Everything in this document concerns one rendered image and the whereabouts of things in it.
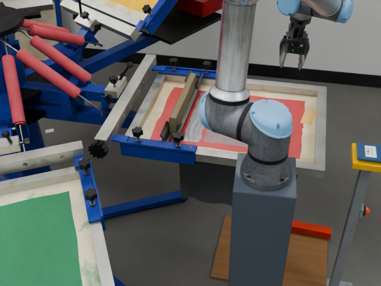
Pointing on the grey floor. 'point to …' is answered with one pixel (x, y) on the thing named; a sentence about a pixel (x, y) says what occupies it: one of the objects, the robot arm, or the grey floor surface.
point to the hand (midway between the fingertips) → (290, 64)
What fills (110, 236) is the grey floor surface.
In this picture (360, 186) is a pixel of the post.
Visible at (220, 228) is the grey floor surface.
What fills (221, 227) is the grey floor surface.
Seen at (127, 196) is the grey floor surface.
